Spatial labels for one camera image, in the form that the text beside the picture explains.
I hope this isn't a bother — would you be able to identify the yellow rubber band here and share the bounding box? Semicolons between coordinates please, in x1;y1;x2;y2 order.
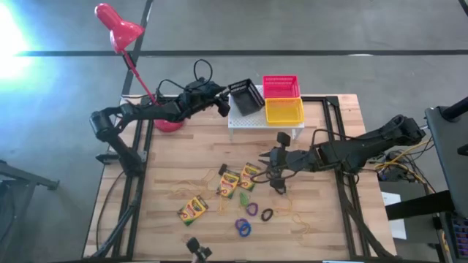
291;213;312;235
273;193;298;216
168;168;219;195

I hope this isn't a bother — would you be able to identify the black plastic basket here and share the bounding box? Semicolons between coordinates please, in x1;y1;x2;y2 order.
227;77;265;117

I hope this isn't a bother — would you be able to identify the grey metal stand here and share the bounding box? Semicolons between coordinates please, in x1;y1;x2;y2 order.
0;159;60;263

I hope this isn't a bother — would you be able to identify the yellow plastic basket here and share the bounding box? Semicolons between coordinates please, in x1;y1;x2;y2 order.
264;96;306;126

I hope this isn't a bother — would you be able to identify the yellow cable bundle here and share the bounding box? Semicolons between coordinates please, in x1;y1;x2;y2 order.
372;138;438;194

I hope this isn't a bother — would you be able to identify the white perforated riser shelf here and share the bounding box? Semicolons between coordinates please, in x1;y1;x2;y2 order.
227;84;305;142

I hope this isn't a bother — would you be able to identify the brown floor cable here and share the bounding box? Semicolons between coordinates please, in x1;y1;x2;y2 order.
95;171;125;253

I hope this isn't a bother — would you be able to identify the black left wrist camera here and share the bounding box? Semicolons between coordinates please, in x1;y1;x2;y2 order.
215;98;232;118

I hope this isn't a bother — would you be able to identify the yellow Crayola crayon box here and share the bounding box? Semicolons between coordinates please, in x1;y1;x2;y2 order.
216;169;241;200
239;161;263;191
177;194;210;226

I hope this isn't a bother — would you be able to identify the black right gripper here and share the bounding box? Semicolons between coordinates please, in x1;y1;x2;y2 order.
258;145;315;173

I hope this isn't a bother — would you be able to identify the black camera device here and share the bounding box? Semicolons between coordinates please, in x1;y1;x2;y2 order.
185;236;214;263

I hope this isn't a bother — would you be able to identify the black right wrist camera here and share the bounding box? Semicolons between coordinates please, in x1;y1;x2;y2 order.
276;131;292;148

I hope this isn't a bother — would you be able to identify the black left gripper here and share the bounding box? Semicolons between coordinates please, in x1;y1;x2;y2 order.
178;78;233;114

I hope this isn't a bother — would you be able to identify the grey equipment cart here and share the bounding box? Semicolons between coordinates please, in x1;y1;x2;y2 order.
385;96;468;221

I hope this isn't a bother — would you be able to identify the red plastic basket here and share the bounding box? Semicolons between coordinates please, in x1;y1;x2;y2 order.
262;75;301;99

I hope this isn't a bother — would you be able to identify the keyboard with coloured keys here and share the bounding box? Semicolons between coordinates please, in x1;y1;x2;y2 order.
451;215;468;256

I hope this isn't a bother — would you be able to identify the black aluminium table frame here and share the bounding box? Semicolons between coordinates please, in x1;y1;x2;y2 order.
91;94;398;261

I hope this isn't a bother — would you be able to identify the white paper sheet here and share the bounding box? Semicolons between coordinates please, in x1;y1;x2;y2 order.
380;191;407;240

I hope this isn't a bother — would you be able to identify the red desk lamp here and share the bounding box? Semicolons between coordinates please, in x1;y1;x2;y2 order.
94;2;185;133

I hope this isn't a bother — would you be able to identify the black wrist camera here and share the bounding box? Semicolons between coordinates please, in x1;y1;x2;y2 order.
215;98;232;118
276;131;292;148

